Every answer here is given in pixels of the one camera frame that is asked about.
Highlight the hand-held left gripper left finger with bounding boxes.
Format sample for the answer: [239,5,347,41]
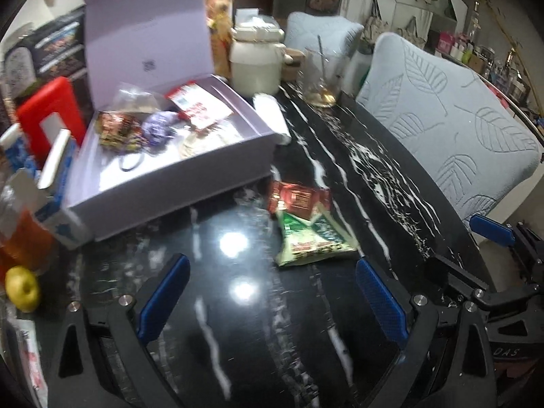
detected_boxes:
[47,254,192,408]

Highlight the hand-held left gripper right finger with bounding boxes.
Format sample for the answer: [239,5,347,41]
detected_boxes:
[356,258,498,408]

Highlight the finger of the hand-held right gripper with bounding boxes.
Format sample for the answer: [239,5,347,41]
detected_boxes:
[470,215,544,264]
[433,255,544,321]

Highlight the green snack packet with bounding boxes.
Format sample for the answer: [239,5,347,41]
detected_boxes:
[274,210,360,268]

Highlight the red snack packet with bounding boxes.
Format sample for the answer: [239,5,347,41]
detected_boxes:
[268,181,332,217]

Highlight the lavender soft pouch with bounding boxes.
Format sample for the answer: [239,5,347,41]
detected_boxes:
[141,110,178,147]

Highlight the shiny red packet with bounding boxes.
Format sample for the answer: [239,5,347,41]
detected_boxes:
[94,110,144,153]

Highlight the red and white packet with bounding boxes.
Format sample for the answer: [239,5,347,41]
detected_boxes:
[166,82,234,130]

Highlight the clear plastic snack bag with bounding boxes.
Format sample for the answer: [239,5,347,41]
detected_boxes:
[111,87,171,115]

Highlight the lavender cardboard box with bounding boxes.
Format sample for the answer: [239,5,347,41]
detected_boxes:
[64,0,283,243]

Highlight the grey leaf-quilted chair cushion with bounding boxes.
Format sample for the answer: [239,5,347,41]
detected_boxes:
[356,32,544,222]
[284,12,365,58]

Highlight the blue and white carton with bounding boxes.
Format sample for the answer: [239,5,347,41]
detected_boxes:
[0,125,92,249]

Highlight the yellow green apple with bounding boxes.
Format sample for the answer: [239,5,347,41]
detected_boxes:
[5,266,41,312]

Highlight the red and white wrapper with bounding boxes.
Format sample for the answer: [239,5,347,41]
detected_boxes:
[13,319,47,406]

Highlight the orange drink bottle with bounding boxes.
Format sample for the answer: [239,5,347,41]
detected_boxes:
[0,187,54,275]

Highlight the shelf of small bottles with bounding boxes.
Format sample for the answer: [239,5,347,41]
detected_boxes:
[438,30,532,94]

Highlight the white paper packet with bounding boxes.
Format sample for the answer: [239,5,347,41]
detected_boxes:
[253,93,292,145]

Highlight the red box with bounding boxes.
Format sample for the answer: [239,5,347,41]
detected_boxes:
[17,76,86,158]

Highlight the glass cup with stick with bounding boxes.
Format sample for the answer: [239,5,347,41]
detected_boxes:
[303,36,343,108]

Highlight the white ceramic lidded pot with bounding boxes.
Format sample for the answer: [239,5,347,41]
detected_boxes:
[229,25,286,96]

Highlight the black snack bag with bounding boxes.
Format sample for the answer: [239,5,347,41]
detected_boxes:
[19,8,88,81]

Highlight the orange patterned snack bag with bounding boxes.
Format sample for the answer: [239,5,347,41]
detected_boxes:
[205,0,238,79]

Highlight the black hair tie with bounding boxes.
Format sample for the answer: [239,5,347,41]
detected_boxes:
[120,153,146,172]

